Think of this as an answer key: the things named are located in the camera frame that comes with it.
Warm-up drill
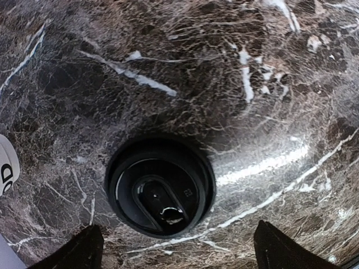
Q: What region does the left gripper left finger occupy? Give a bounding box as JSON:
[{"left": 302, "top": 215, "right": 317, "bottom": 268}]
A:
[{"left": 31, "top": 225, "right": 104, "bottom": 269}]

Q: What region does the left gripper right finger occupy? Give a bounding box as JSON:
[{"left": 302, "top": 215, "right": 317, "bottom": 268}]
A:
[{"left": 254, "top": 220, "right": 338, "bottom": 269}]

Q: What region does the single white paper cup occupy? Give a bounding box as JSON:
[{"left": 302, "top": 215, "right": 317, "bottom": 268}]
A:
[{"left": 0, "top": 134, "right": 20, "bottom": 196}]

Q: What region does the stack of black lids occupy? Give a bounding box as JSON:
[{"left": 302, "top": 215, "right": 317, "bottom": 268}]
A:
[{"left": 104, "top": 134, "right": 217, "bottom": 239}]

